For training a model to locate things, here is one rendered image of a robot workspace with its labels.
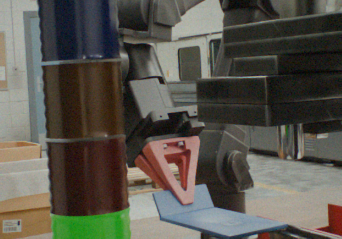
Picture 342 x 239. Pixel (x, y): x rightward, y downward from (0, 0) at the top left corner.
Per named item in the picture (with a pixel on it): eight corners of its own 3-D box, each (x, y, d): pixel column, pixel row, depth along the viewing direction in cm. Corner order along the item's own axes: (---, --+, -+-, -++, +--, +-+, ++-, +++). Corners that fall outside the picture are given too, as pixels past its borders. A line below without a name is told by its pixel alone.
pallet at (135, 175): (170, 173, 818) (170, 160, 817) (215, 183, 729) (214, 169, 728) (68, 186, 765) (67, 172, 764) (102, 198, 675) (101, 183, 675)
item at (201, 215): (206, 208, 86) (204, 183, 85) (288, 227, 72) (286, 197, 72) (153, 218, 82) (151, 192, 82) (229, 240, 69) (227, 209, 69)
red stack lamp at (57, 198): (111, 197, 37) (107, 132, 37) (143, 208, 34) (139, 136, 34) (39, 208, 35) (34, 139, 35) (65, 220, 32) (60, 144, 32)
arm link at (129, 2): (142, -11, 85) (276, -74, 105) (91, -2, 91) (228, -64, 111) (172, 87, 88) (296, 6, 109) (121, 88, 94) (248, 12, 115)
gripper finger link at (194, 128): (177, 193, 78) (149, 117, 81) (152, 219, 83) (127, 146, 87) (229, 183, 81) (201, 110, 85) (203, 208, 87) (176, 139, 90)
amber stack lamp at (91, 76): (107, 129, 37) (102, 63, 37) (138, 132, 34) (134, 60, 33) (34, 136, 35) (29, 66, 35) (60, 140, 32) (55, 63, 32)
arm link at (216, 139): (212, 176, 96) (267, -36, 106) (174, 174, 100) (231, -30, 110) (238, 192, 100) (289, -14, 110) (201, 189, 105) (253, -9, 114)
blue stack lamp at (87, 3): (102, 60, 37) (98, -7, 37) (134, 56, 33) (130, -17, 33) (29, 63, 35) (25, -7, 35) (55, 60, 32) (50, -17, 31)
